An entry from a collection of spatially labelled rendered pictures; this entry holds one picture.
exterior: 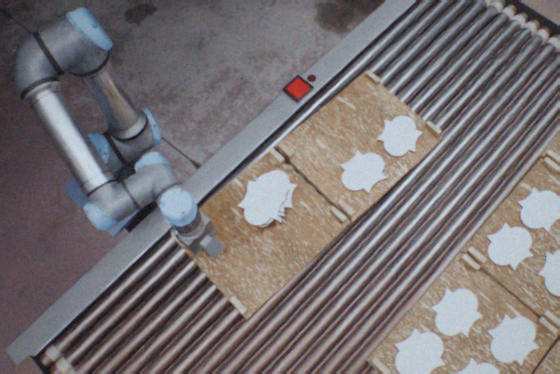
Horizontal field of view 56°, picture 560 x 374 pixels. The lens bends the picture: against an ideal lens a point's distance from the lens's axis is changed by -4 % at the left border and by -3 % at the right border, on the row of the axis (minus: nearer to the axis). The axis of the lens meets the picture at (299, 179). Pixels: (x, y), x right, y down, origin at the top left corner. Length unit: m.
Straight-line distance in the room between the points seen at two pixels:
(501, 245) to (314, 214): 0.55
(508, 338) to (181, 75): 2.22
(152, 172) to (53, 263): 1.66
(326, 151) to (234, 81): 1.40
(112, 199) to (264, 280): 0.53
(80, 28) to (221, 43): 1.91
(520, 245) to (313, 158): 0.67
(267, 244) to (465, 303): 0.59
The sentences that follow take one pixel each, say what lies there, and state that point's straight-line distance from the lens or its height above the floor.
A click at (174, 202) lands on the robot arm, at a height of 1.38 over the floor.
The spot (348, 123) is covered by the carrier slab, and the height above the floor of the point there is 0.94.
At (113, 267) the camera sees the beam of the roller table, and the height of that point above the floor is 0.92.
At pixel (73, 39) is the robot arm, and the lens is 1.36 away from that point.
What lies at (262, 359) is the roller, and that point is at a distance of 1.57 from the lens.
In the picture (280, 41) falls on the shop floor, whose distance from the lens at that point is 3.17.
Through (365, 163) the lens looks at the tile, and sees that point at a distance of 1.70.
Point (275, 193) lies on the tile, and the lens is 1.59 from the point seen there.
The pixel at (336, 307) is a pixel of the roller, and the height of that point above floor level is 0.92.
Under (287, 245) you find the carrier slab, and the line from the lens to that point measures 1.61.
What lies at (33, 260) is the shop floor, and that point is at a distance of 2.94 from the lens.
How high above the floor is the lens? 2.47
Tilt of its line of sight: 66 degrees down
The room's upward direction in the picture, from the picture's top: 7 degrees counter-clockwise
